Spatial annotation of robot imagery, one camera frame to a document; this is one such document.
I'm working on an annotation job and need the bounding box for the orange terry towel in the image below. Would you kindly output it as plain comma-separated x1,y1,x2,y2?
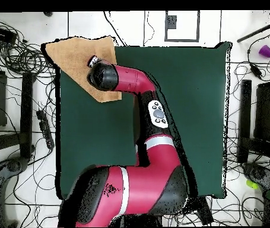
45,36,122,103

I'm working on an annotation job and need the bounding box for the dark green table cloth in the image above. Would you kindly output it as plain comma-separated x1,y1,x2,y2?
55,42,231,200

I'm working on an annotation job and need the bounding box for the black power strip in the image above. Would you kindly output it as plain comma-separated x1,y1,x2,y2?
36,110,55,150

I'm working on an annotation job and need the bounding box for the black upright bar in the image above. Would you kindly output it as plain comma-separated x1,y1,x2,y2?
240,79,253,164
20,72,35,159

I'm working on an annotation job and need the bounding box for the dark grey square patch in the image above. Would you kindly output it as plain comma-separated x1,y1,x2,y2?
166,15,177,30

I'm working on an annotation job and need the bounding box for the dark grey stand foot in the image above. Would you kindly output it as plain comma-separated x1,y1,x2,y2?
242,162,270,193
0,156,29,227

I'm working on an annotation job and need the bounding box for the black power adapter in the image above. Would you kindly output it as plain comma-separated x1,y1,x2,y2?
249,63,264,81

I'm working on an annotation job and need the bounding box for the black tripod pole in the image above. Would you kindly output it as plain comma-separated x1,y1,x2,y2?
236,10,270,43

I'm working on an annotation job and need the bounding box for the purple cup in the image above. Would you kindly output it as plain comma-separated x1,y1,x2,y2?
258,45,270,59

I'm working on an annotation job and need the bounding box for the black rectangular block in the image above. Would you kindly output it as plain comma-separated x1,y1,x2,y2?
197,197,214,226

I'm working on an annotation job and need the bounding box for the yellow-green small object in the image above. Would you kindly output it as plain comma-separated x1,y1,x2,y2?
246,179,261,190

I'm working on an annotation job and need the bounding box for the black cable tangle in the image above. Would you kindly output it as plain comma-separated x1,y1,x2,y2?
0,14,57,79

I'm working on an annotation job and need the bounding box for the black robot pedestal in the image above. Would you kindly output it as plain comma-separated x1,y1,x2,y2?
110,213,163,227

